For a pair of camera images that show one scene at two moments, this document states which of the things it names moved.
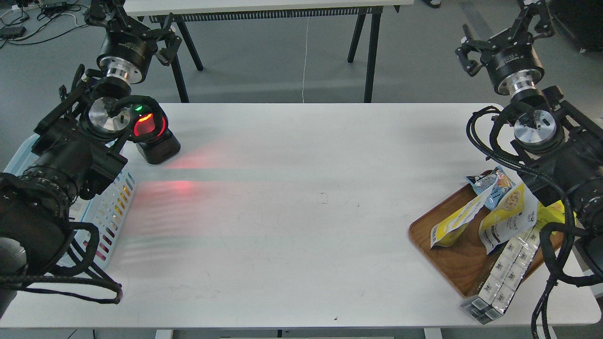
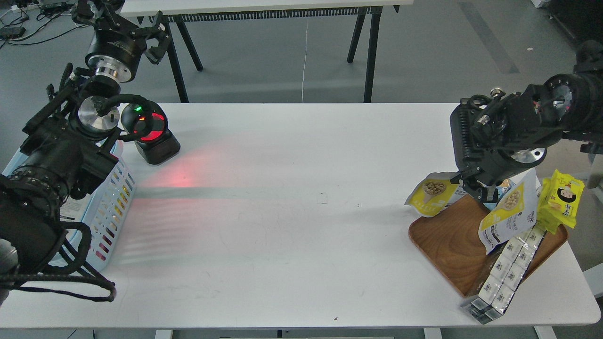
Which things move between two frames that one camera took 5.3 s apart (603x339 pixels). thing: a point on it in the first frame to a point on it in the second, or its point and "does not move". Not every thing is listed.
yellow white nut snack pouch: [446, 231] to [435, 192]
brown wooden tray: [464, 262] does not move
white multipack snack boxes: [499, 289] does not move
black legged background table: [181, 13] does not move
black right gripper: [516, 70] to [483, 130]
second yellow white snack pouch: [516, 212] does not move
